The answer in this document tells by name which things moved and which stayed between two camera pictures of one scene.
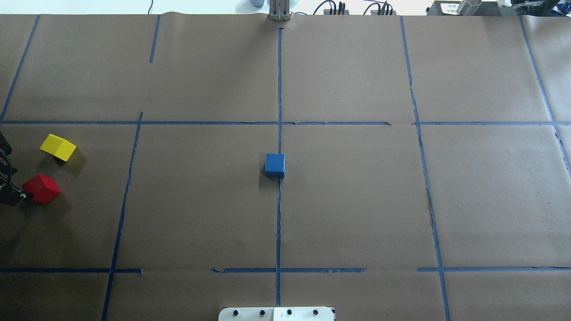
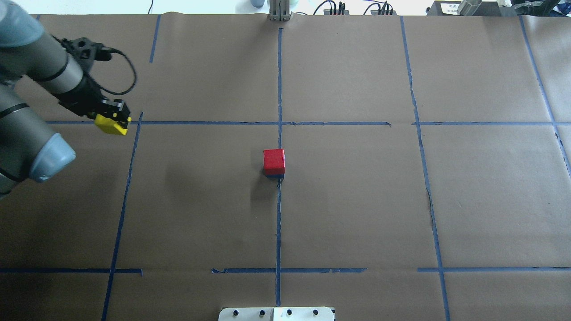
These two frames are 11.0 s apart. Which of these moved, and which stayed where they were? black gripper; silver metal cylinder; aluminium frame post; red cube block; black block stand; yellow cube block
Moved: black gripper; red cube block; yellow cube block
Stayed: aluminium frame post; black block stand; silver metal cylinder
